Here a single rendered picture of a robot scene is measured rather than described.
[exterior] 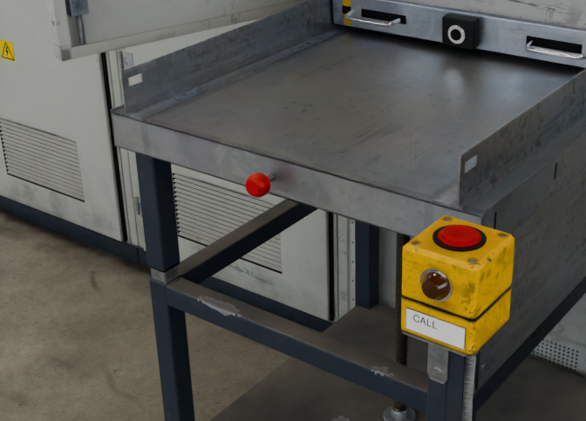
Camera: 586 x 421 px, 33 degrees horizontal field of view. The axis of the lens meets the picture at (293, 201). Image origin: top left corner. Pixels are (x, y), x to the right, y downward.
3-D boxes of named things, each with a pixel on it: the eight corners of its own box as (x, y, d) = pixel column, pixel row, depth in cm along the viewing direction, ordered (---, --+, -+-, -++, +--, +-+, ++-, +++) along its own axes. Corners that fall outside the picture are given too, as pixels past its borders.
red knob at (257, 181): (262, 202, 128) (260, 179, 127) (242, 196, 130) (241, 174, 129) (282, 190, 131) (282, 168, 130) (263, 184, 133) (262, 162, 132)
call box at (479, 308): (471, 362, 92) (477, 267, 87) (398, 334, 96) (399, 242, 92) (510, 322, 97) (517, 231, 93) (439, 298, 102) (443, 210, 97)
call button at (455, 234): (467, 262, 90) (468, 247, 90) (429, 250, 93) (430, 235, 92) (487, 245, 93) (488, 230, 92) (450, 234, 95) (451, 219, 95)
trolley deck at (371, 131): (480, 259, 116) (483, 213, 113) (114, 145, 150) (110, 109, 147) (673, 92, 163) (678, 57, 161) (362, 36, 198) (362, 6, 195)
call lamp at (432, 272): (445, 312, 90) (446, 280, 88) (412, 301, 92) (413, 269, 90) (452, 305, 91) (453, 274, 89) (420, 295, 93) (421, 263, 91)
